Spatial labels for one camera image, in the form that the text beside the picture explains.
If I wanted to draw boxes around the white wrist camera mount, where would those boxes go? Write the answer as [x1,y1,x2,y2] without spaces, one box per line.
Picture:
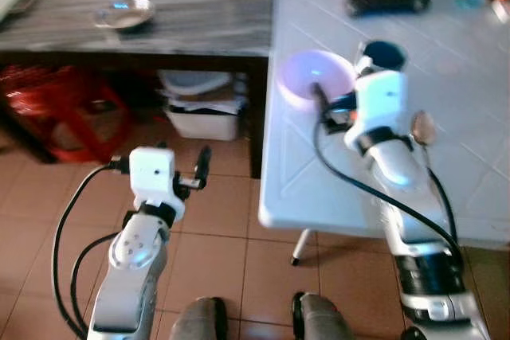
[128,147,186,221]
[352,70,410,147]

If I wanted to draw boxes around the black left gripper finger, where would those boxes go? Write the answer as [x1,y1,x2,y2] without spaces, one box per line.
[194,144,214,190]

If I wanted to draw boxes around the metal spoon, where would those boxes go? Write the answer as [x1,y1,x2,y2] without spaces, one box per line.
[410,110,438,172]

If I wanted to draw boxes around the dark blue cup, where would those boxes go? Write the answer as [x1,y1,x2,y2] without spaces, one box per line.
[363,40,408,75]

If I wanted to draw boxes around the grey right robot leg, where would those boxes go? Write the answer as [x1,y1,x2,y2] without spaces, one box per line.
[290,291,353,340]

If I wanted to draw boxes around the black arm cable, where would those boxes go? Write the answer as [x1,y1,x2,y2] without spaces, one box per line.
[312,113,464,263]
[50,160,132,339]

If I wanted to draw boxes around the pink plastic bowl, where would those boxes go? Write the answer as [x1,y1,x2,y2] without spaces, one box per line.
[276,49,358,112]

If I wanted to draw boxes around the round metal plate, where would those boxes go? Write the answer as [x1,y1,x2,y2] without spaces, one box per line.
[92,0,157,31]

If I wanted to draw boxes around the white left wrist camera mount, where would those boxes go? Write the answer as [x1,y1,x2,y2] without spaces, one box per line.
[128,147,186,221]

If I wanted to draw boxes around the red plastic stool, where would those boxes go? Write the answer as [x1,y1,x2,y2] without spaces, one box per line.
[0,64,134,163]

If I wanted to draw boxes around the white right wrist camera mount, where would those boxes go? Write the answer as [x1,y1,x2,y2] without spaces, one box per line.
[352,70,410,147]

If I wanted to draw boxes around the flat black device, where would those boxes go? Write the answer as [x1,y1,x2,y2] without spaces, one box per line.
[346,0,432,17]

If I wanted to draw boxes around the white plastic bin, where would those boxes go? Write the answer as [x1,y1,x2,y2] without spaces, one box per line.
[158,69,249,143]

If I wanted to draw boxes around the white table leg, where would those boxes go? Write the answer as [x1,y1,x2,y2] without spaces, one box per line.
[290,229,314,268]

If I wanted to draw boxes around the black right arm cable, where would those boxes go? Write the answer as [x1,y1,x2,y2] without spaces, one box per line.
[312,113,464,263]

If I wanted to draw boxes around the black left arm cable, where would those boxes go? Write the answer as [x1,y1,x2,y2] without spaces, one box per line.
[50,160,132,339]

